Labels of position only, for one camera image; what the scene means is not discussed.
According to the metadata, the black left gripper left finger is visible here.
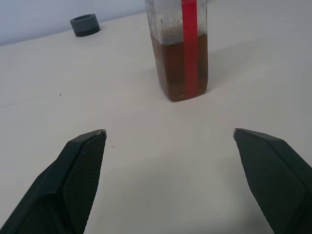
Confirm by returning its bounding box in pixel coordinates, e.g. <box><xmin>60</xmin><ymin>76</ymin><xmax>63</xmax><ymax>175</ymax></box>
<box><xmin>0</xmin><ymin>129</ymin><xmax>108</xmax><ymax>234</ymax></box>

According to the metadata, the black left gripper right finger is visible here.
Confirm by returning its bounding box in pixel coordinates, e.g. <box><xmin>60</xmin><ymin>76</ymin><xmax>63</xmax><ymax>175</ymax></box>
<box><xmin>233</xmin><ymin>128</ymin><xmax>312</xmax><ymax>234</ymax></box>

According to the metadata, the clear plastic bottle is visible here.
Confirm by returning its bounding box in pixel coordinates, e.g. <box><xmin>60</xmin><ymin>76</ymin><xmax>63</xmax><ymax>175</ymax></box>
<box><xmin>145</xmin><ymin>0</ymin><xmax>209</xmax><ymax>103</ymax></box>

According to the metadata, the dark grey round ring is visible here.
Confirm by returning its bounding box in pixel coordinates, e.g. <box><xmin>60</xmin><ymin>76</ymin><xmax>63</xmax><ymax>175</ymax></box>
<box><xmin>70</xmin><ymin>14</ymin><xmax>101</xmax><ymax>38</ymax></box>

